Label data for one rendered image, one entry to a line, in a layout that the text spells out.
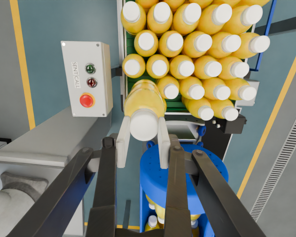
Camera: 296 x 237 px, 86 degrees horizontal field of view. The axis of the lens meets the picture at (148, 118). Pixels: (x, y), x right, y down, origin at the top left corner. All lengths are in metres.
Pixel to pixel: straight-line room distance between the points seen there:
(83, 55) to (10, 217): 0.57
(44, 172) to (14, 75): 1.34
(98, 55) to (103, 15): 1.17
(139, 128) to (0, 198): 0.63
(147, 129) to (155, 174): 0.30
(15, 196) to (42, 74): 1.25
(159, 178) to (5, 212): 0.52
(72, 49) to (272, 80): 1.79
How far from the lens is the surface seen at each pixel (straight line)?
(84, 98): 0.47
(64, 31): 1.70
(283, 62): 1.98
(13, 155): 0.85
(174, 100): 0.67
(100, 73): 0.45
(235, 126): 0.67
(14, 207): 0.77
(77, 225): 0.95
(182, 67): 0.44
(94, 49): 0.45
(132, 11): 0.44
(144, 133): 0.21
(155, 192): 0.48
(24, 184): 0.83
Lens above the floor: 1.53
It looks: 69 degrees down
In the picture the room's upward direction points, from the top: 179 degrees clockwise
